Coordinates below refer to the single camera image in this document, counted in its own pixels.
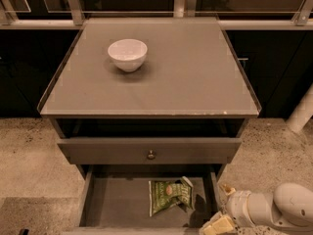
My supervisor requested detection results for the grey top drawer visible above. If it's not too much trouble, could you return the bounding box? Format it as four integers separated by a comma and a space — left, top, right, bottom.
58, 137, 242, 165

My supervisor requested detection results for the grey drawer cabinet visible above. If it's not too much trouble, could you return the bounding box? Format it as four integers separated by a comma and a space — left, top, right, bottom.
36, 16, 262, 235

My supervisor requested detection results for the white ceramic bowl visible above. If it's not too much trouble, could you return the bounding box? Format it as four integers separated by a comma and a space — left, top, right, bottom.
108, 39, 148, 72

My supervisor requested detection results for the white cylindrical post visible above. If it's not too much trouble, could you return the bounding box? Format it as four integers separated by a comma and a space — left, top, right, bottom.
287, 84, 313, 133

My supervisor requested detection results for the open grey middle drawer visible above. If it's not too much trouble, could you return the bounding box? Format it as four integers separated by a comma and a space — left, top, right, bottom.
62, 164, 220, 235

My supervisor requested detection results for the metal railing frame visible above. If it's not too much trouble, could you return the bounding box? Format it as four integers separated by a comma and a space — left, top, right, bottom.
1, 0, 312, 30

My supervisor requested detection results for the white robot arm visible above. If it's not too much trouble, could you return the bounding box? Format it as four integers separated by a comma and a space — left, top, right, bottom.
199, 183, 313, 235

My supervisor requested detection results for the round metal drawer knob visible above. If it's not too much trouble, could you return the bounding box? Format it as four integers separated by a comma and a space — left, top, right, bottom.
147, 150, 156, 160

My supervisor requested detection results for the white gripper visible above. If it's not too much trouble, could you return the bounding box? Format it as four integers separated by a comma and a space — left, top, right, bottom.
199, 184, 252, 235

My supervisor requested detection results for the green jalapeno chip bag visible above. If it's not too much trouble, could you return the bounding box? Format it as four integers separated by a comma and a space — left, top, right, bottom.
149, 176, 194, 216

